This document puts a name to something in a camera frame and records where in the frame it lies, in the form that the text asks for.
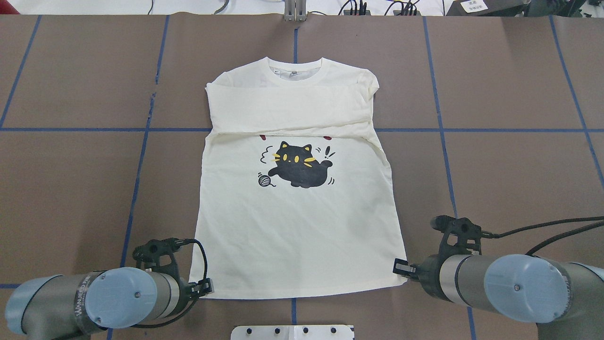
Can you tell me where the cream long-sleeve cat shirt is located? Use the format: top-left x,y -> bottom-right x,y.
188,58 -> 406,300

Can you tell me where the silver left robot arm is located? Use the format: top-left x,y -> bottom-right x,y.
5,267 -> 213,340

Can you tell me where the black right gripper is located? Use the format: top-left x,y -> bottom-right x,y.
393,257 -> 439,293

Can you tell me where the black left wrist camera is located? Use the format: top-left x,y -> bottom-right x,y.
132,238 -> 183,280

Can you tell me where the grey aluminium frame post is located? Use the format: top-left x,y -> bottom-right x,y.
283,0 -> 308,22

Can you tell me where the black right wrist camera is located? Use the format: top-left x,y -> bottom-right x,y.
430,215 -> 482,260

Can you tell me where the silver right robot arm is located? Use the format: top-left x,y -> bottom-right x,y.
393,254 -> 604,340

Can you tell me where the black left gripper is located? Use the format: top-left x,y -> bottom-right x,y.
178,279 -> 214,314

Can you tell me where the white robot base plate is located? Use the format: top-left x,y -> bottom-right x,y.
230,324 -> 355,340

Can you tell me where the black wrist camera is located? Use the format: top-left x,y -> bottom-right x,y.
430,215 -> 482,260
132,238 -> 183,280

